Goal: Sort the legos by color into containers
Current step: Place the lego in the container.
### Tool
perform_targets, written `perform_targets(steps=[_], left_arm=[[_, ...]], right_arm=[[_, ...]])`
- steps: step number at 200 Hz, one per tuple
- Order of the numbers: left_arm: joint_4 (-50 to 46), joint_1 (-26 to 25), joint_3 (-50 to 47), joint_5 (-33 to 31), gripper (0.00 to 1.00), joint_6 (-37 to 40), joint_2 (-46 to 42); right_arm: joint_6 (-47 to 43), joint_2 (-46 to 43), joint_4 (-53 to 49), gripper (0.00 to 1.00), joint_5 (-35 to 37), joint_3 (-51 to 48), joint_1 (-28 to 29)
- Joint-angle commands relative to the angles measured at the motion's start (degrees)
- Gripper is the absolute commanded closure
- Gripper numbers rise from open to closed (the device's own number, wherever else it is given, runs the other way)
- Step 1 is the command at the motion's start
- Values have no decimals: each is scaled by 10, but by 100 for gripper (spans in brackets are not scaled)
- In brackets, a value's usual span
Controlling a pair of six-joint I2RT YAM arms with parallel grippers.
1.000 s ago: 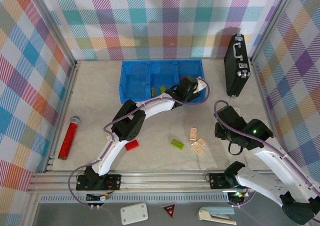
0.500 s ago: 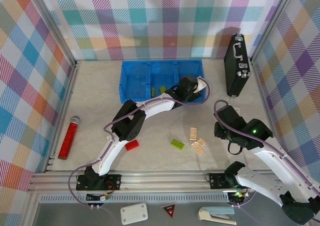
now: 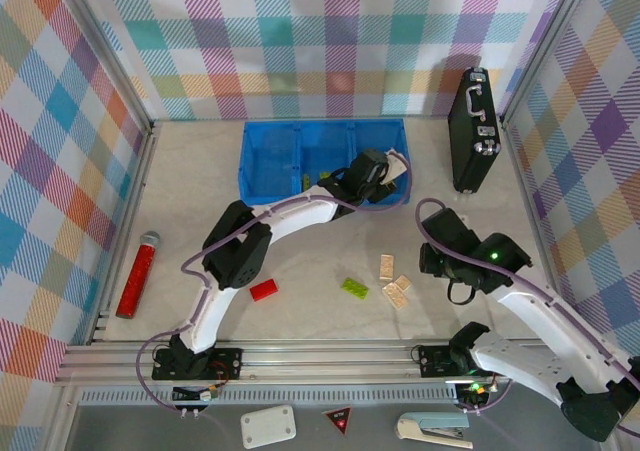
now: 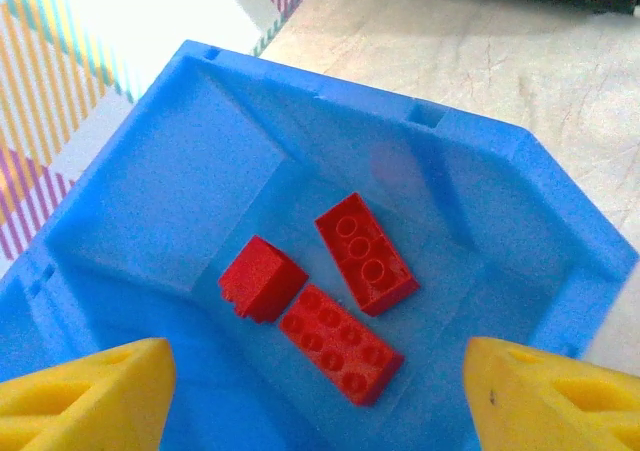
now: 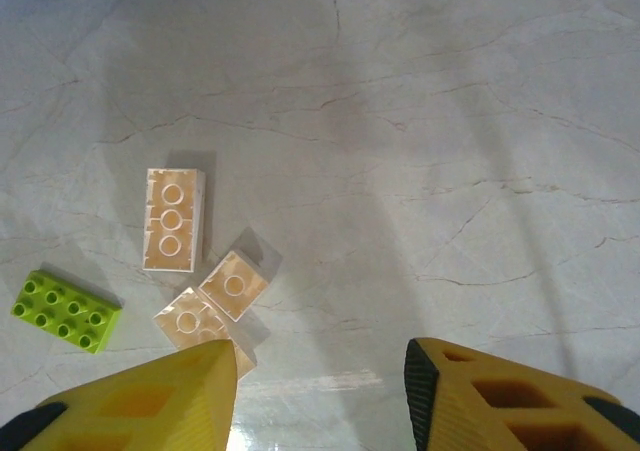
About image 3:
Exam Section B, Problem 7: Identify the white rectangular plate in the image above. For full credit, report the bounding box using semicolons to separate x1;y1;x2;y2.
240;404;297;449

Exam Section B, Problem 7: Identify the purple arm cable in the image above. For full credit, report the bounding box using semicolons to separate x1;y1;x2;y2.
415;199;640;437
135;155;417;415

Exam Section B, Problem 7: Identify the grey slotted cable duct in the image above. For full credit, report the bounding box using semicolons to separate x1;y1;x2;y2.
79;388;464;406

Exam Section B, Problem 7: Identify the red black triangle sign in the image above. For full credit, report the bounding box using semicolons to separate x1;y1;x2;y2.
322;405;353;438

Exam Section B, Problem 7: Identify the small wired circuit board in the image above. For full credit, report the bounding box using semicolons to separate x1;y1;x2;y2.
171;381;224;403
457;379;499;410

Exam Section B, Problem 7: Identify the black briefcase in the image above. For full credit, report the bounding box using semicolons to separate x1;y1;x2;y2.
447;67;503;194

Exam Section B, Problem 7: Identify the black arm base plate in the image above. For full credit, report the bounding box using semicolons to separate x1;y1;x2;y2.
151;346;245;383
417;343;481;378

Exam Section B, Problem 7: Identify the red lego brick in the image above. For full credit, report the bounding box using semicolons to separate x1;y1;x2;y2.
249;278;279;302

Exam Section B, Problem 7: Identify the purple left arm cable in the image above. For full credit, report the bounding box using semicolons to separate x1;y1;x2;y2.
135;155;417;415

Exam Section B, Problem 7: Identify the light blue stapler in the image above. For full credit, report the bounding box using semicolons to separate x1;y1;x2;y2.
396;411;474;450

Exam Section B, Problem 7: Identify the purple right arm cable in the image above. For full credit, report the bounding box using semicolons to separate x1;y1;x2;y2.
415;199;640;437

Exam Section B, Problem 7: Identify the red glitter toy microphone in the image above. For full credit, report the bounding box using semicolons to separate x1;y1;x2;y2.
115;230;161;319

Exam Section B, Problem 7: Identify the aluminium frame post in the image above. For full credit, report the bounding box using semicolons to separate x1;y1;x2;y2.
55;0;156;135
498;0;599;122

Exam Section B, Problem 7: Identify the blue plastic bin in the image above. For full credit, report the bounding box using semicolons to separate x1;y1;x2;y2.
238;122;304;210
297;120;359;207
352;119;414;206

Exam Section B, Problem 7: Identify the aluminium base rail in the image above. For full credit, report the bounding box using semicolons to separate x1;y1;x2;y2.
54;339;604;387

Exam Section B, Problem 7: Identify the aluminium frame side rail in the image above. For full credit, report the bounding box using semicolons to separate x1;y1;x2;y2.
501;115;584;342
87;123;162;345

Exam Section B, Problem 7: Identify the black cable loop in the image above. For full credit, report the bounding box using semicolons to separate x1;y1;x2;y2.
446;278;476;305

